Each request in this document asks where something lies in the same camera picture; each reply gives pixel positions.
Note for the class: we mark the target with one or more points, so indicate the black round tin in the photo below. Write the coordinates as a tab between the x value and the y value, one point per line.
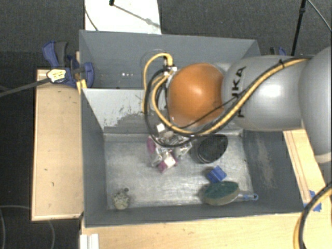
210	149

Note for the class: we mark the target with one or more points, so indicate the grey metal bin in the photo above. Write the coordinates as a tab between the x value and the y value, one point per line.
181	185

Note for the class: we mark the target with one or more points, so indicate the small blue block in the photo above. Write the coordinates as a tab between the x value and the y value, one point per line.
215	174

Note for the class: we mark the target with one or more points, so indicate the green oval sponge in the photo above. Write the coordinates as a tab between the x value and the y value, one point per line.
220	192

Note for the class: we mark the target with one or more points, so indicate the grey speckled lump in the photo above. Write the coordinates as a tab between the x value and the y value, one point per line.
121	200

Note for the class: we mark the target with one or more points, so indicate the pale wood board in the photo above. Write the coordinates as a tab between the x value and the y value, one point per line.
57	149

